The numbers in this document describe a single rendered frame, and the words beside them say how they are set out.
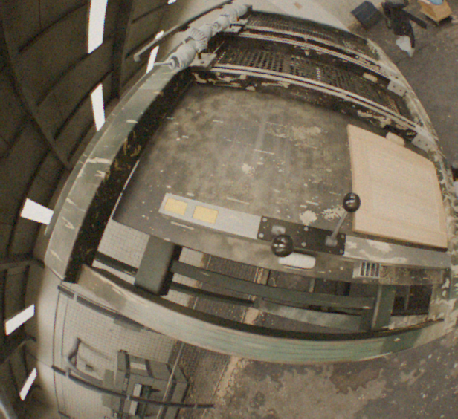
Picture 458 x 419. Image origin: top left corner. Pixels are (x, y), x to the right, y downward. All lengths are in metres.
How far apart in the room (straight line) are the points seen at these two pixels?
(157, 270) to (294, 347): 0.36
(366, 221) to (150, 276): 0.56
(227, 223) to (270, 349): 0.28
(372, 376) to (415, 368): 0.40
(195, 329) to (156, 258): 0.21
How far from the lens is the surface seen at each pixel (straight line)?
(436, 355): 1.81
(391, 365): 1.86
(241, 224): 0.43
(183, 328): 0.42
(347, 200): 0.38
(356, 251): 0.49
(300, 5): 4.24
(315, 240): 0.44
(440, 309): 0.87
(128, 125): 0.59
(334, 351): 0.48
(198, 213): 0.44
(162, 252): 0.52
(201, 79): 0.81
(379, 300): 0.64
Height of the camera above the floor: 1.75
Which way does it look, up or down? 19 degrees down
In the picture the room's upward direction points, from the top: 63 degrees counter-clockwise
